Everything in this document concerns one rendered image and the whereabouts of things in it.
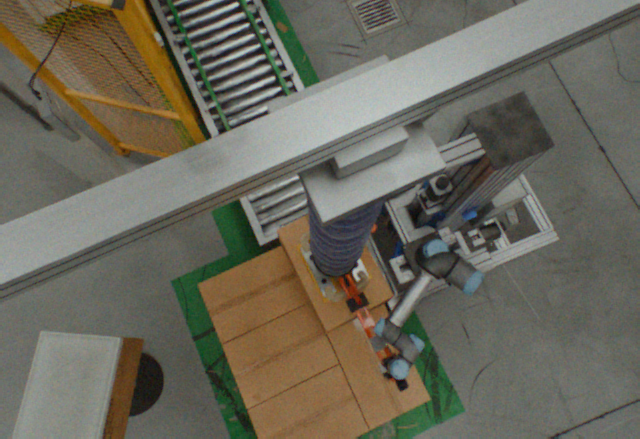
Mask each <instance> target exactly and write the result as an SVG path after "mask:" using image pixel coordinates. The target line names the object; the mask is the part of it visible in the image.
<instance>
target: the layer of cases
mask: <svg viewBox="0 0 640 439"><path fill-rule="evenodd" d="M198 287H199V289H200V292H201V294H202V297H203V299H204V302H205V304H206V305H207V308H208V310H209V313H210V315H211V318H212V320H213V322H212V323H213V325H214V328H215V330H216V332H217V334H218V336H219V339H220V341H221V344H223V345H222V346H223V349H224V351H225V354H226V356H227V359H228V361H229V363H230V364H229V366H230V368H231V370H232V372H233V375H234V377H235V380H236V382H237V385H238V387H239V389H240V392H241V394H242V397H243V399H244V402H245V404H246V409H248V410H247V412H248V414H249V417H250V419H251V421H252V424H253V426H254V429H255V431H256V434H257V436H258V439H355V438H357V437H358V436H360V435H362V434H364V433H366V432H368V431H369V430H371V429H373V428H375V427H377V426H379V425H381V424H383V423H385V422H387V421H389V420H391V419H393V418H395V417H397V416H398V415H400V414H402V413H404V412H406V411H408V410H410V409H412V408H414V407H416V406H418V405H420V404H422V403H424V402H426V401H427V400H429V399H430V397H429V395H428V393H427V391H426V389H425V387H424V385H423V383H422V381H421V379H420V377H419V375H418V373H417V371H416V369H415V367H414V365H412V366H411V367H412V368H411V369H410V371H409V374H408V376H407V377H406V379H407V381H408V383H409V387H408V388H407V389H405V390H403V391H401V392H400V391H399V389H398V388H397V386H396V383H395V382H392V381H389V382H388V381H386V380H387V378H386V377H384V375H383V374H382V369H381V367H380V363H382V362H381V360H380V358H379V357H378V355H377V354H376V353H375V351H374V349H373V347H372V345H371V343H370V341H369V338H368V336H367V334H366V332H365V330H364V329H363V327H362V325H361V323H360V320H359V319H358V318H356V319H353V320H351V321H350V322H348V323H346V324H344V325H342V326H340V327H338V328H336V329H334V330H332V331H331V332H330V333H328V334H325V332H324V330H323V328H322V326H321V324H320V322H319V320H318V318H317V317H316V315H315V313H314V311H313V309H312V307H311V305H310V303H309V302H310V301H309V299H308V297H307V295H306V293H305V292H304V290H303V288H302V286H301V284H300V282H299V280H298V278H297V276H296V274H295V272H294V270H293V269H292V267H291V265H290V261H289V259H288V257H287V255H286V253H285V251H284V249H283V248H282V246H281V247H278V248H276V249H272V250H270V251H268V252H266V253H264V254H262V255H260V256H258V257H255V258H253V259H251V260H249V261H247V262H245V263H243V264H241V265H239V266H237V267H234V268H232V269H230V270H228V271H226V272H224V273H222V274H220V275H218V276H214V277H211V278H209V279H207V280H205V281H203V282H200V283H198ZM368 428H369V430H368Z"/></svg>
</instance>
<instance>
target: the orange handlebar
mask: <svg viewBox="0 0 640 439"><path fill-rule="evenodd" d="M346 277H347V279H348V281H349V283H350V285H351V288H352V289H353V290H354V292H355V293H358V290H357V288H356V286H355V285H354V283H353V281H352V279H351V275H350V273H349V274H347V275H346ZM338 279H339V281H340V283H341V285H342V287H343V289H344V291H345V292H346V294H347V296H348V297H350V296H351V293H350V291H349V289H348V287H347V285H346V283H345V281H344V279H343V277H339V278H338ZM363 311H364V313H365V315H366V317H367V318H366V319H363V317H362V315H361V313H360V311H359V312H357V313H356V315H357V317H358V319H359V320H360V323H361V325H362V327H363V329H364V330H365V332H366V334H367V336H368V338H369V339H371V338H372V337H373V336H372V334H371V332H370V330H369V328H370V327H373V329H374V327H375V325H376V322H375V321H374V320H373V318H372V316H371V314H370V312H369V311H368V309H367V308H365V309H363ZM383 351H384V352H385V354H386V356H387V357H389V356H391V354H390V352H389V350H388V348H387V347H386V348H384V349H383Z"/></svg>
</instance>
